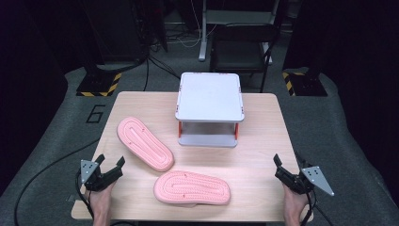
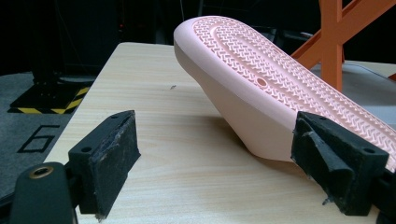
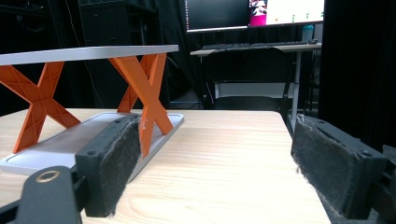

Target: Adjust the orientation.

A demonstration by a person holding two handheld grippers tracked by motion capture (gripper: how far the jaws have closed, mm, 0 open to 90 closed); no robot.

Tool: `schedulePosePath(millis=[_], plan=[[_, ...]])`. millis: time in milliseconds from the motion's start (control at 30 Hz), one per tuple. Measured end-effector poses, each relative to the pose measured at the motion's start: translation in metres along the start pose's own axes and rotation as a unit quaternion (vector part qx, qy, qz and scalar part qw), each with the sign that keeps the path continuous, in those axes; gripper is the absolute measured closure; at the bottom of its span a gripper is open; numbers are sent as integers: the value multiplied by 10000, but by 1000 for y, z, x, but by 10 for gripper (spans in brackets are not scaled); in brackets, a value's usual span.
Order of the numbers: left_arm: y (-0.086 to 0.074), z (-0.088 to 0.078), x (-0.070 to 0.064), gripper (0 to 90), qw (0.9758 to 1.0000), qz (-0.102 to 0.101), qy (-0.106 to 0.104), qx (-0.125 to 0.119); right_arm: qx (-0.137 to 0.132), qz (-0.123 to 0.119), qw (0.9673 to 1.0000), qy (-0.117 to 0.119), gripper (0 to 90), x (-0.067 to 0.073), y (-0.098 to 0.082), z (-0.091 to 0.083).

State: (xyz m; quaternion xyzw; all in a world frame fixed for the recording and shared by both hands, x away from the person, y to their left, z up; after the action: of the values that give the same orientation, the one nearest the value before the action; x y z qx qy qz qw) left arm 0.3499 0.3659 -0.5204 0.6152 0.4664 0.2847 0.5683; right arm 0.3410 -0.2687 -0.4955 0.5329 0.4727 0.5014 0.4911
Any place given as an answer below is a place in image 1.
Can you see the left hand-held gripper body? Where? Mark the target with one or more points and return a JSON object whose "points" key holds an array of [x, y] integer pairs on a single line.
{"points": [[100, 180]]}

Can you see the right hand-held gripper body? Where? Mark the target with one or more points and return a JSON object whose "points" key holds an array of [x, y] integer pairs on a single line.
{"points": [[296, 182]]}

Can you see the pink slipper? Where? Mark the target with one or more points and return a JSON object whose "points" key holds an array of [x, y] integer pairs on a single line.
{"points": [[191, 187], [144, 144]]}

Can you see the grey two-tier shoe rack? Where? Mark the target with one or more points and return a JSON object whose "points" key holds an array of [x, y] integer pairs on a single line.
{"points": [[209, 97]]}

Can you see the person's left hand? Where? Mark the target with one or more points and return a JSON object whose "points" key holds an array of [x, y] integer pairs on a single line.
{"points": [[101, 199]]}

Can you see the person's right hand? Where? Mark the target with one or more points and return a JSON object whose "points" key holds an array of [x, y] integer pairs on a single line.
{"points": [[294, 202]]}

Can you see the grey tape piece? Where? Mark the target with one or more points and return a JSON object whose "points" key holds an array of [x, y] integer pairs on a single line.
{"points": [[71, 198]]}

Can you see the black striped stand base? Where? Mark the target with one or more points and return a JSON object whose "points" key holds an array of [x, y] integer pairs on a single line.
{"points": [[100, 84], [306, 84]]}

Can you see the black folding chair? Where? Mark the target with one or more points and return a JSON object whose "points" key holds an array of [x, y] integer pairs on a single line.
{"points": [[238, 53]]}

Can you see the white metal desk frame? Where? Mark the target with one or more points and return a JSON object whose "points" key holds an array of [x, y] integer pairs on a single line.
{"points": [[203, 37]]}

